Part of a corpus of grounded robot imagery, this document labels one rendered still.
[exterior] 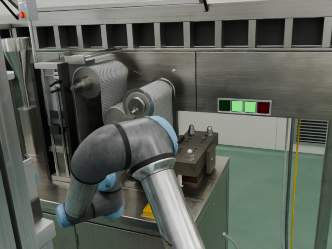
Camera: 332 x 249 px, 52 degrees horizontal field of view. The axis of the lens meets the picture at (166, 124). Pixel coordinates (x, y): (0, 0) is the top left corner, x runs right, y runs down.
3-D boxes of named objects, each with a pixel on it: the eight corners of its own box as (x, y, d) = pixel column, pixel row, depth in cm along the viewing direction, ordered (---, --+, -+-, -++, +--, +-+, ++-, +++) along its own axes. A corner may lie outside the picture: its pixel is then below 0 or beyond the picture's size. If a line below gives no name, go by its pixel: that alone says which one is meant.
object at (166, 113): (153, 156, 150) (151, 116, 144) (172, 139, 170) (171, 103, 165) (154, 156, 149) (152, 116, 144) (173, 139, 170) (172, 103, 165)
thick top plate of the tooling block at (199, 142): (159, 172, 146) (158, 158, 144) (188, 140, 182) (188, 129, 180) (195, 177, 141) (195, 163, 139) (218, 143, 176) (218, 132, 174)
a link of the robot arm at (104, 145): (82, 168, 71) (62, 238, 108) (130, 155, 76) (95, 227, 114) (65, 123, 75) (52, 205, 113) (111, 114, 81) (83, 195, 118)
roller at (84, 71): (76, 97, 157) (72, 66, 152) (104, 86, 179) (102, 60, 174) (102, 99, 152) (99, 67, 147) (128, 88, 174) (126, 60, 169)
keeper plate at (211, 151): (206, 173, 157) (205, 151, 154) (211, 164, 166) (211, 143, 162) (211, 174, 156) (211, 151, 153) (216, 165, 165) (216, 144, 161)
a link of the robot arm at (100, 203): (88, 216, 118) (85, 187, 115) (118, 206, 123) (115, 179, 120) (97, 227, 112) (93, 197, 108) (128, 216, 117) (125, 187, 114)
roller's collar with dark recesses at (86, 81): (74, 92, 149) (72, 78, 147) (82, 90, 154) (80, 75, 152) (86, 93, 146) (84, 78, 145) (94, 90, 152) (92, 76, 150)
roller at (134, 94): (126, 117, 148) (124, 91, 144) (150, 103, 171) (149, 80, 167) (150, 119, 144) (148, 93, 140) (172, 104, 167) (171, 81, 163)
